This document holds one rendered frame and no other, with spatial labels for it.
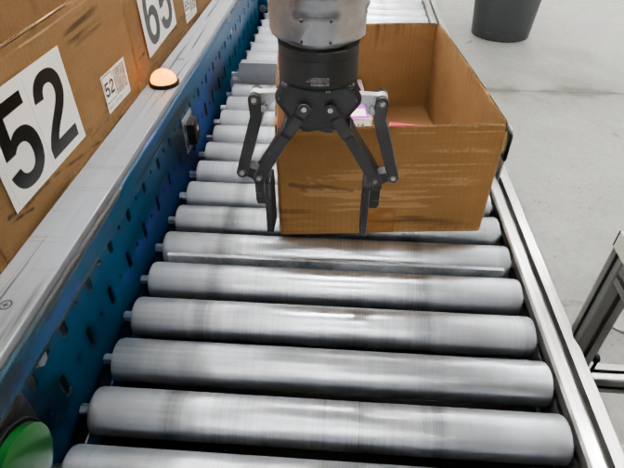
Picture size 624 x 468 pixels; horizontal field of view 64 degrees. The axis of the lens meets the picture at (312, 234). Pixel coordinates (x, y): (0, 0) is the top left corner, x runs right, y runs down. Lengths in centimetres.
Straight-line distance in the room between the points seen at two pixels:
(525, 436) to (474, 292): 19
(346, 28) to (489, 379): 39
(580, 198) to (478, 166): 166
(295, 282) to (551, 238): 152
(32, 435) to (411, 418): 34
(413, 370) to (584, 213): 175
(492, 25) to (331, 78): 345
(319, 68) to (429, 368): 33
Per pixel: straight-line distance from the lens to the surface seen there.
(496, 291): 68
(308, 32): 44
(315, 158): 64
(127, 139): 70
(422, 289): 66
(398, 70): 103
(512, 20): 387
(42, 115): 60
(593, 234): 215
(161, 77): 82
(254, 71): 119
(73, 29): 68
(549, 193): 231
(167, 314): 64
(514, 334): 64
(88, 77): 70
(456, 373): 58
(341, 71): 46
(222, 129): 99
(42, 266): 53
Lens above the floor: 121
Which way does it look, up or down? 40 degrees down
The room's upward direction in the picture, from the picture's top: straight up
